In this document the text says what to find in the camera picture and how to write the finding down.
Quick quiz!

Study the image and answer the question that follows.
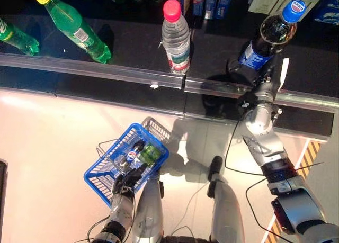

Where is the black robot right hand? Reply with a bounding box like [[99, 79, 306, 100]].
[[226, 57, 290, 103]]

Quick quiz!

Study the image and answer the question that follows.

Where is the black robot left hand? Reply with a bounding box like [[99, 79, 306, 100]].
[[112, 164, 147, 199]]

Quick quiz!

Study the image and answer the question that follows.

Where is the Pepsi cola bottle blue cap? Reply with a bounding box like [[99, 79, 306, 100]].
[[237, 0, 308, 70], [119, 140, 146, 173]]

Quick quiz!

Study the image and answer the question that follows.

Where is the blue plastic shopping basket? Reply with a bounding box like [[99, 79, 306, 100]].
[[83, 122, 170, 208]]

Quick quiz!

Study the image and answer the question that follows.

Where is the wide black base shelf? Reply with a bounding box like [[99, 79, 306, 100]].
[[0, 65, 335, 143]]

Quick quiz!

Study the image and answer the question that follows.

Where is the yellow black hazard tape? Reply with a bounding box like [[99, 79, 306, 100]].
[[263, 141, 322, 243]]

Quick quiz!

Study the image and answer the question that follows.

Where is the dark robot waist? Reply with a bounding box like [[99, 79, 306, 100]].
[[162, 235, 212, 243]]

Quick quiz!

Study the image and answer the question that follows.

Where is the blue product box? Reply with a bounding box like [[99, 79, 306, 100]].
[[203, 0, 221, 20], [216, 0, 236, 20]]

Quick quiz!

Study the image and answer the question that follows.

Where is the blue box white print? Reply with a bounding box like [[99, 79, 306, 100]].
[[314, 0, 339, 26]]

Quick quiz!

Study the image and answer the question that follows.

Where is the clear water bottle pink cap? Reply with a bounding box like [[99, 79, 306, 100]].
[[161, 0, 191, 75]]

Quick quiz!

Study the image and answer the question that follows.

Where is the silver robot right leg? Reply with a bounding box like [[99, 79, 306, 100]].
[[207, 155, 246, 243]]

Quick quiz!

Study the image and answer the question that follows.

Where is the red and blue box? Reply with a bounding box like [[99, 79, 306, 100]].
[[192, 0, 207, 16]]

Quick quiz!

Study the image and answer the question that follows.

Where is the blue box yellow print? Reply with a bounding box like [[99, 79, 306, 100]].
[[173, 0, 192, 16]]

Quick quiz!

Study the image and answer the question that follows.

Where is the dark display counter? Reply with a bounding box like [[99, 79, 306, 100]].
[[0, 160, 8, 243]]

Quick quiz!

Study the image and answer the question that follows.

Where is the green Sprite soda bottle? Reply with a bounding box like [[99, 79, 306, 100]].
[[0, 17, 40, 56], [31, 0, 112, 65]]

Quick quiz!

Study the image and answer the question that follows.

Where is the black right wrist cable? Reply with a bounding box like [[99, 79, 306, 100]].
[[224, 121, 325, 243]]

